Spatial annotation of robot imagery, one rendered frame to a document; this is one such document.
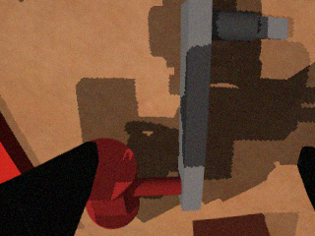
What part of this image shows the red rectangular bar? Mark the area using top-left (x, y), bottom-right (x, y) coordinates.
top-left (0, 114), bottom-right (34, 184)

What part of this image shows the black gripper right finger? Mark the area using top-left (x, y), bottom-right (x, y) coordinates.
top-left (296, 146), bottom-right (315, 208)

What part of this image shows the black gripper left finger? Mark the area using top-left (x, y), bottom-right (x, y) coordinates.
top-left (0, 142), bottom-right (98, 236)

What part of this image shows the grey and red crank handle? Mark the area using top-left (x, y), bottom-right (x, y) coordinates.
top-left (87, 0), bottom-right (288, 229)

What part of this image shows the red cube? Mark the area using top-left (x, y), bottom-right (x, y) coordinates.
top-left (192, 212), bottom-right (271, 236)

